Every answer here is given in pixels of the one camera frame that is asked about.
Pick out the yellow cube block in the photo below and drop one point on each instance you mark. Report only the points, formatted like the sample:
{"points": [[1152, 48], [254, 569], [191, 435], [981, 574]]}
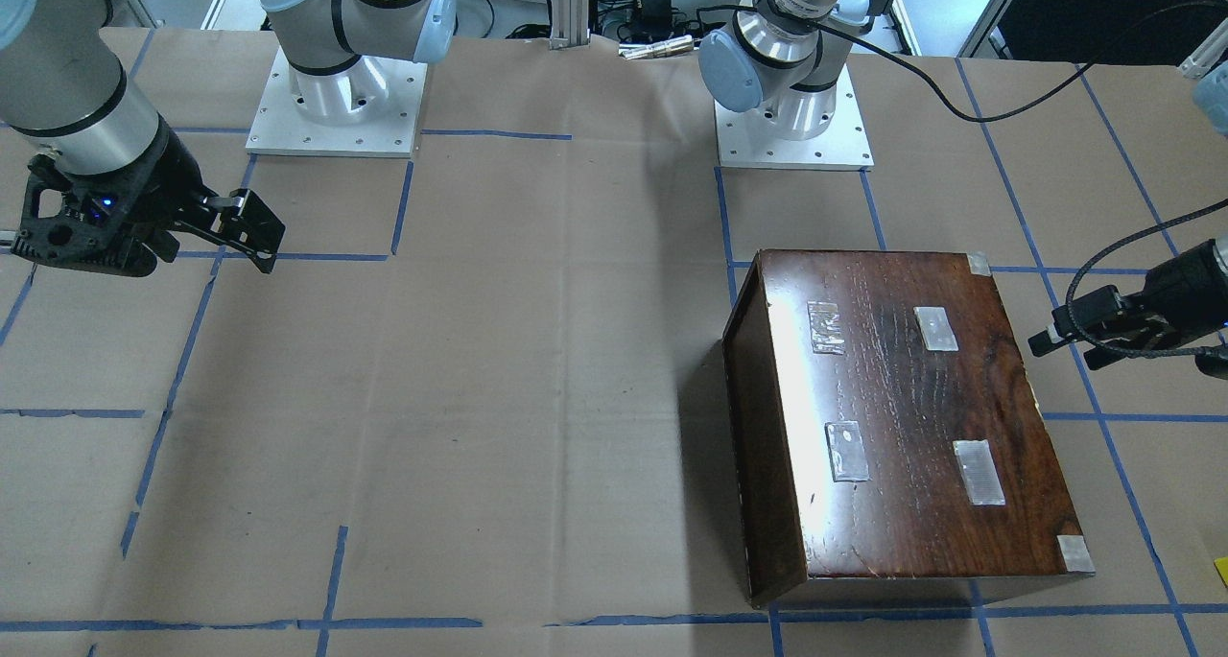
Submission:
{"points": [[1221, 566]]}

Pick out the aluminium frame post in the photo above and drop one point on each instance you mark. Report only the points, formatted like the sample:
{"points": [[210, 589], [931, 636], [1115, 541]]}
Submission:
{"points": [[570, 23]]}

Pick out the black power adapter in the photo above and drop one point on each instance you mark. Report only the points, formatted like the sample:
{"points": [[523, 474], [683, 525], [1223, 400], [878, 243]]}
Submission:
{"points": [[651, 18]]}

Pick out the brown paper table cover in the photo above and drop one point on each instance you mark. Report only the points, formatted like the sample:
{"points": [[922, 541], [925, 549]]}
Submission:
{"points": [[478, 407]]}

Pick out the dark wooden drawer box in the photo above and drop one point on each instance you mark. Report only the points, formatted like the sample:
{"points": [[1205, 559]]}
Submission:
{"points": [[889, 448]]}

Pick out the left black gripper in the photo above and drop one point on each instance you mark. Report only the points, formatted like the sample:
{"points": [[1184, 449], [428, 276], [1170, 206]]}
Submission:
{"points": [[1183, 279]]}

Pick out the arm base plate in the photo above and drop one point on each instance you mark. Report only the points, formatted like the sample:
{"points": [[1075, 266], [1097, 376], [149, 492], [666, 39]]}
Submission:
{"points": [[798, 130], [369, 110]]}

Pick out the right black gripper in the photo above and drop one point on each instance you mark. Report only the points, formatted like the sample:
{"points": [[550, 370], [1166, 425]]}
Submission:
{"points": [[169, 185]]}

